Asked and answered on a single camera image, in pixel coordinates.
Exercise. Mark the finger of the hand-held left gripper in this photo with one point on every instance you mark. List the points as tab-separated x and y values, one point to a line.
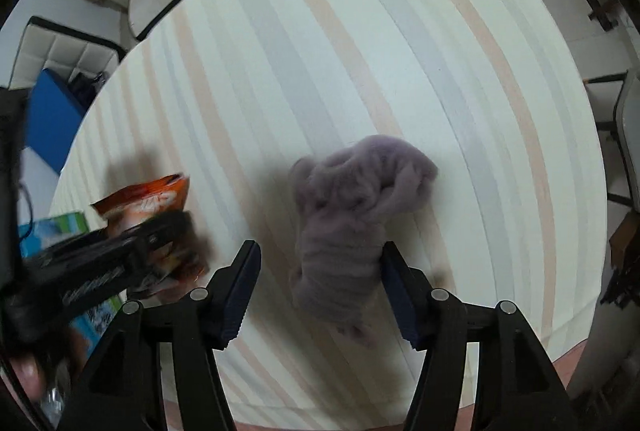
125	256

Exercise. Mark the grey folding chair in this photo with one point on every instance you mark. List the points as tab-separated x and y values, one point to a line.
627	121

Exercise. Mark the purple fuzzy cloth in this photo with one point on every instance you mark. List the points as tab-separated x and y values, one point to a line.
350	211

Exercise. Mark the person's left hand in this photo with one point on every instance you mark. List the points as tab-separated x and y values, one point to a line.
27	373

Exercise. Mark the orange brown snack packet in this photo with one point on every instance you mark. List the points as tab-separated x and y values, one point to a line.
150	196

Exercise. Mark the cardboard box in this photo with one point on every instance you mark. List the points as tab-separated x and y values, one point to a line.
62	226

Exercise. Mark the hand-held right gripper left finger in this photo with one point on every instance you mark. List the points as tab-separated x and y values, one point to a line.
239	303

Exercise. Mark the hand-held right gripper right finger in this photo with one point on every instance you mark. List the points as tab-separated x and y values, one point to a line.
400	306

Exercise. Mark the blue foam board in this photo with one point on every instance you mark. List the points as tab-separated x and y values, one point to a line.
52	116

